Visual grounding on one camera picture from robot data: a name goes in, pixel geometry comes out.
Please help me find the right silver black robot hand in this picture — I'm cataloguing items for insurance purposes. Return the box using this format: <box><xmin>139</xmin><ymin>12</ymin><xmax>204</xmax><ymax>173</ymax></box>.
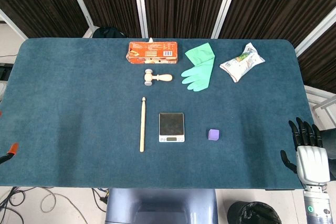
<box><xmin>280</xmin><ymin>117</ymin><xmax>331</xmax><ymax>190</ymax></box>

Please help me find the small purple cube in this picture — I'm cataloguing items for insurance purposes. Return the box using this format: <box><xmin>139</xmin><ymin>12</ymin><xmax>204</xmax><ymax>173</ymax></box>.
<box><xmin>207</xmin><ymin>129</ymin><xmax>221</xmax><ymax>141</ymax></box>

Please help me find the silver digital kitchen scale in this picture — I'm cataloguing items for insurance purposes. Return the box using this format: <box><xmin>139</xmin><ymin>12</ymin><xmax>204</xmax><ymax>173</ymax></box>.
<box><xmin>158</xmin><ymin>112</ymin><xmax>186</xmax><ymax>143</ymax></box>

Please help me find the black bin with bag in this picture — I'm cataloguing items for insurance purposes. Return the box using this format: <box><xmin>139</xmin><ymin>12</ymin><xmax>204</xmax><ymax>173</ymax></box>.
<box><xmin>227</xmin><ymin>201</ymin><xmax>283</xmax><ymax>224</ymax></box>

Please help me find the white printed snack bag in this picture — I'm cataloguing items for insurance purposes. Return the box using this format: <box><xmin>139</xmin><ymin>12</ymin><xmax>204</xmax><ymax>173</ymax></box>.
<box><xmin>219</xmin><ymin>42</ymin><xmax>266</xmax><ymax>83</ymax></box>

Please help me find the green rubber glove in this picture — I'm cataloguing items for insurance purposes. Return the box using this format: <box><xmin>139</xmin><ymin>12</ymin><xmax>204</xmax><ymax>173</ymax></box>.
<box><xmin>181</xmin><ymin>42</ymin><xmax>216</xmax><ymax>92</ymax></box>

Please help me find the blue robot torso base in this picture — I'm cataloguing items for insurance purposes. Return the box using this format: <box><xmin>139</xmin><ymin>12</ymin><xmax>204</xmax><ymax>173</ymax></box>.
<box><xmin>104</xmin><ymin>187</ymin><xmax>219</xmax><ymax>224</ymax></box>

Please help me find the wooden drumstick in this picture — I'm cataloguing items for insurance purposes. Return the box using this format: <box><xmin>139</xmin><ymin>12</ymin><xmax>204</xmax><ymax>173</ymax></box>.
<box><xmin>139</xmin><ymin>97</ymin><xmax>146</xmax><ymax>153</ymax></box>

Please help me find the small wooden mallet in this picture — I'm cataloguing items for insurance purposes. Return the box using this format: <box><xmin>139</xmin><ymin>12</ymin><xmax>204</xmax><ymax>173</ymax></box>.
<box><xmin>143</xmin><ymin>68</ymin><xmax>173</xmax><ymax>87</ymax></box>

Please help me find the orange cardboard box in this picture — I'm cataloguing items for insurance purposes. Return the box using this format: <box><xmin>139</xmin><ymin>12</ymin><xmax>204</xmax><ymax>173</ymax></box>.
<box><xmin>125</xmin><ymin>41</ymin><xmax>179</xmax><ymax>65</ymax></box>

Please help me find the teal table cloth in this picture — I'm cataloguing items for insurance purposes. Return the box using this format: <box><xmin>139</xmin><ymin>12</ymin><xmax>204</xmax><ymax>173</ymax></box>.
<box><xmin>0</xmin><ymin>37</ymin><xmax>328</xmax><ymax>190</ymax></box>

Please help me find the black bag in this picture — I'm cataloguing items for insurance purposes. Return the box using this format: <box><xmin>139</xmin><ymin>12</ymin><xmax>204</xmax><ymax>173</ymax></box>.
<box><xmin>92</xmin><ymin>26</ymin><xmax>127</xmax><ymax>39</ymax></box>

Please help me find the black box device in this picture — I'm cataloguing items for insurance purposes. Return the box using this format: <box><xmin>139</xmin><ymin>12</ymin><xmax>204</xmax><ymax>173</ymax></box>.
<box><xmin>0</xmin><ymin>62</ymin><xmax>14</xmax><ymax>81</ymax></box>

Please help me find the grey metal frame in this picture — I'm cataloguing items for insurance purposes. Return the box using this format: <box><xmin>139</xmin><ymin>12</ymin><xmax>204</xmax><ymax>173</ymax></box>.
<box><xmin>304</xmin><ymin>84</ymin><xmax>336</xmax><ymax>125</ymax></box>

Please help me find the white partition frame post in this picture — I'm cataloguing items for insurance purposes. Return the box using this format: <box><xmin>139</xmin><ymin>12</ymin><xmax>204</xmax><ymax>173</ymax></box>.
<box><xmin>293</xmin><ymin>5</ymin><xmax>336</xmax><ymax>57</ymax></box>
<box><xmin>132</xmin><ymin>0</ymin><xmax>150</xmax><ymax>38</ymax></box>
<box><xmin>0</xmin><ymin>8</ymin><xmax>29</xmax><ymax>40</ymax></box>
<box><xmin>62</xmin><ymin>0</ymin><xmax>100</xmax><ymax>38</ymax></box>
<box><xmin>211</xmin><ymin>0</ymin><xmax>243</xmax><ymax>39</ymax></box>

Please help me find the black cable with plug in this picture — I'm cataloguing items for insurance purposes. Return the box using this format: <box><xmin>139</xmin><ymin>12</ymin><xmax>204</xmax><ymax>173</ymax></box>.
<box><xmin>91</xmin><ymin>187</ymin><xmax>110</xmax><ymax>212</ymax></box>

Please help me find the white floor cable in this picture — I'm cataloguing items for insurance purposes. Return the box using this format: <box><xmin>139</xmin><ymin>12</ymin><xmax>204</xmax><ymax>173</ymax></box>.
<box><xmin>39</xmin><ymin>191</ymin><xmax>89</xmax><ymax>224</ymax></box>

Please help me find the black floor cable bundle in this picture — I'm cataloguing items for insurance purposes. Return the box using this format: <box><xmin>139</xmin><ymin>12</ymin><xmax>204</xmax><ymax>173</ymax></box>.
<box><xmin>0</xmin><ymin>186</ymin><xmax>35</xmax><ymax>224</ymax></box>

